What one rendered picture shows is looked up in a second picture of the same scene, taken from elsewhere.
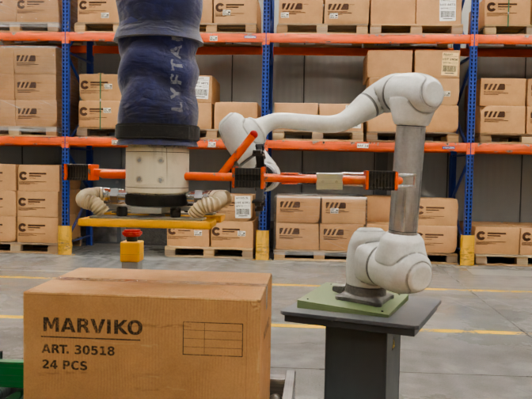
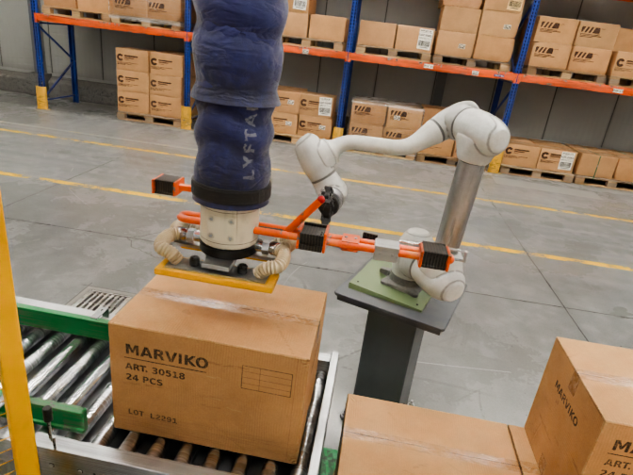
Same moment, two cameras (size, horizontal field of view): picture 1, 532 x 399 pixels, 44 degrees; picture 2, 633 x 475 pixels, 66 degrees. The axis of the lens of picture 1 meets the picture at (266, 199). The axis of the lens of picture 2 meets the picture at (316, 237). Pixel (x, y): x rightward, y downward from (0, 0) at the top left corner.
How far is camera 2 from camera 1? 70 cm
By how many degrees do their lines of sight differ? 19
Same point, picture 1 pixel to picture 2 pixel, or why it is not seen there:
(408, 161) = (463, 195)
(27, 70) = not seen: outside the picture
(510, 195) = (540, 117)
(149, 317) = (214, 357)
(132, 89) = (206, 154)
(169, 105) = (240, 174)
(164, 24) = (239, 95)
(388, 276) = (427, 286)
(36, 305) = (120, 334)
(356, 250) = not seen: hidden behind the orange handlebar
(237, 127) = (311, 152)
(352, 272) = (397, 266)
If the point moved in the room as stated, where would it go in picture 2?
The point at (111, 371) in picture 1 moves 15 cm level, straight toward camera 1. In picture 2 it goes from (182, 390) to (176, 427)
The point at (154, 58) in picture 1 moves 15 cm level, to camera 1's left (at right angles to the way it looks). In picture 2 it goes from (228, 129) to (170, 122)
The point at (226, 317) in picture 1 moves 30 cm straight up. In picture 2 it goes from (279, 368) to (289, 273)
